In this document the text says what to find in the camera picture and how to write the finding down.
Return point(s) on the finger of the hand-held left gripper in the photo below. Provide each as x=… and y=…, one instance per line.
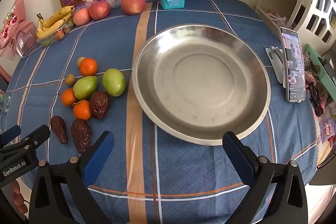
x=36, y=136
x=10, y=134

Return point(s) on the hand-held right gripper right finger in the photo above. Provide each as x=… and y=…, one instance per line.
x=237, y=150

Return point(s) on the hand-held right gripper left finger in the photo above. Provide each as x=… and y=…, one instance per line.
x=101, y=148

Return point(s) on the dark brown pastry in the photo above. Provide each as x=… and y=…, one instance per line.
x=100, y=104

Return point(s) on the orange tangerine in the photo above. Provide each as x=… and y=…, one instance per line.
x=88, y=66
x=82, y=109
x=68, y=97
x=59, y=35

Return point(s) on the green mango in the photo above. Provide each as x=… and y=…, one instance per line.
x=85, y=87
x=114, y=82

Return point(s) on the small brown round fruit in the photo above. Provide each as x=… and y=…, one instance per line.
x=80, y=61
x=70, y=80

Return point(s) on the round stainless steel plate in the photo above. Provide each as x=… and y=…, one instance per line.
x=202, y=82

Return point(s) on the person's left hand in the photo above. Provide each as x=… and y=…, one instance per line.
x=19, y=197

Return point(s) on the dark brown wrinkled fruit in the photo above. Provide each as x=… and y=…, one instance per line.
x=58, y=129
x=81, y=134

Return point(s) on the blue plaid tablecloth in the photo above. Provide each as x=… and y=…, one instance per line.
x=162, y=166

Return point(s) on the small green fruit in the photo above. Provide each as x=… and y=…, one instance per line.
x=46, y=42

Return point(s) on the smartphone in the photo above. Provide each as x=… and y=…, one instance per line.
x=293, y=66

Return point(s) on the clear glass fruit tray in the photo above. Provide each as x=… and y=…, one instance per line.
x=56, y=36

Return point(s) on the pink flower bouquet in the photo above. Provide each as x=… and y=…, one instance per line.
x=14, y=27

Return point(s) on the yellow banana bunch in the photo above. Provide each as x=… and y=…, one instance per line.
x=50, y=23

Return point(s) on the mint green box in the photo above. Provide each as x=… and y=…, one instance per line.
x=324, y=69

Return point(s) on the pale pink apple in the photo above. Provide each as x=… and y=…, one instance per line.
x=81, y=17

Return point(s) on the large red apple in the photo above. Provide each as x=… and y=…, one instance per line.
x=133, y=3

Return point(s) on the white cabinet with square cutouts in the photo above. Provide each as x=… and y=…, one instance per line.
x=321, y=14

